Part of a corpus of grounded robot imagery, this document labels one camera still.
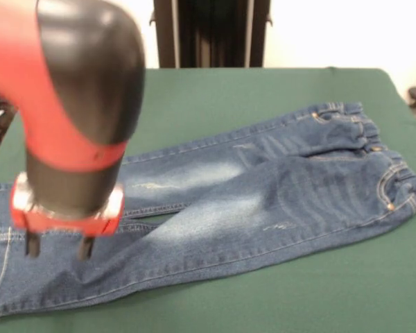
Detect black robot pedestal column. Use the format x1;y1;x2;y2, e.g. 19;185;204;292
148;0;274;69

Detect blue denim jeans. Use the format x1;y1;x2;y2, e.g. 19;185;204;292
0;101;416;320

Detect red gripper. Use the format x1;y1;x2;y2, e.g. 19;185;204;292
9;172;126;261

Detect dark green table cloth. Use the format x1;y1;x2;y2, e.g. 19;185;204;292
0;66;416;333

